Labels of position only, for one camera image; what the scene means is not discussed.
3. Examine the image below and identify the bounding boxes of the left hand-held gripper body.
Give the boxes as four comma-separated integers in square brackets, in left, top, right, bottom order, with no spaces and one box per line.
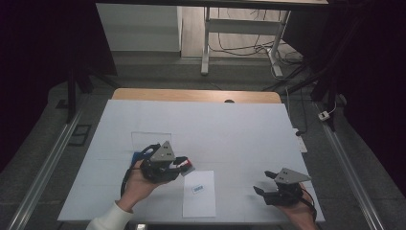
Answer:
[140,141,182,185]

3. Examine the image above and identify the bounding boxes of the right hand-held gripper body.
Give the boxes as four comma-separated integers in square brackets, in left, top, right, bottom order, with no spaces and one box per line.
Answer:
[262,167,312,206]

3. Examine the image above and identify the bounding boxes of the red and white stamp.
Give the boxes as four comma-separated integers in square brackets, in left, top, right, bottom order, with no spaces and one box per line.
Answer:
[169,158,196,177]

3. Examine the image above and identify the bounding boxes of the blue ink pad clear-lid box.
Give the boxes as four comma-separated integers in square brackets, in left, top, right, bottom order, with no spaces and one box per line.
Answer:
[129,131,173,167]

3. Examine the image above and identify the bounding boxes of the white paper sheet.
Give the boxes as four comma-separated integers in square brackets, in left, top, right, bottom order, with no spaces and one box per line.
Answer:
[182,170,217,219]

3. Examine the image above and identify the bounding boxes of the person's right hand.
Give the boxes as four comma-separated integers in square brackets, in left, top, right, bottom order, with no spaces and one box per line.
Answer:
[277,193,319,230]

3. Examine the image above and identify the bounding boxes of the person's left hand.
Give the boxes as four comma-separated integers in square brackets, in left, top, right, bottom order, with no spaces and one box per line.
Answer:
[116,160,164,213]

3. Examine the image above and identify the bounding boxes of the large white table cover board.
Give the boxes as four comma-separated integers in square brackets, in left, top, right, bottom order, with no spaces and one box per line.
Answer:
[56,99,326,223]

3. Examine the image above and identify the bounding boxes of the wooden table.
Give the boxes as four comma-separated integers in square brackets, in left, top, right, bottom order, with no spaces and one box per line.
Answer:
[111,88,282,104]

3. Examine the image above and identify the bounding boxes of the small white plug adapter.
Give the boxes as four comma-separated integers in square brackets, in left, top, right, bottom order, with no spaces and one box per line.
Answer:
[318,102,338,122]

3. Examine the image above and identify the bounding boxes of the black stand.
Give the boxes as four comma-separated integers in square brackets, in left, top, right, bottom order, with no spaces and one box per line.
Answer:
[65,57,120,125]
[262,54,341,132]

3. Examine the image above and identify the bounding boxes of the white cabinet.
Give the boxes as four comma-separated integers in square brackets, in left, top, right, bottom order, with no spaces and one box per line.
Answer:
[96,3,183,53]

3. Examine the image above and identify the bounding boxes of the dark curtain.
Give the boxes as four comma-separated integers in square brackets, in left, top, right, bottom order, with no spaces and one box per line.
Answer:
[282,0,406,196]
[0,0,118,173]

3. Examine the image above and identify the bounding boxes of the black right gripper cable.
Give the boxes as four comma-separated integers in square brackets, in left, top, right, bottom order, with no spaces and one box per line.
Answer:
[300,187,318,222]

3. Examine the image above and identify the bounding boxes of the aluminium rail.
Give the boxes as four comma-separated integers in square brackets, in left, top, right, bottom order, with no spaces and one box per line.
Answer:
[313,101,386,230]
[6,106,84,230]

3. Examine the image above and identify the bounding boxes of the dark floor frame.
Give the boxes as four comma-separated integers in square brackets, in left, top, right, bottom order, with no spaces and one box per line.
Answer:
[67,124,93,148]

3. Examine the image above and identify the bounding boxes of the tangle of floor cables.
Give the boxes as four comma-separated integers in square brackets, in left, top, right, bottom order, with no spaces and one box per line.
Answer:
[209,9,305,65]

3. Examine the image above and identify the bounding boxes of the white desk frame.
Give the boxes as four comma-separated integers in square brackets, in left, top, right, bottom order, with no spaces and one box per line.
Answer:
[200,6,292,78]

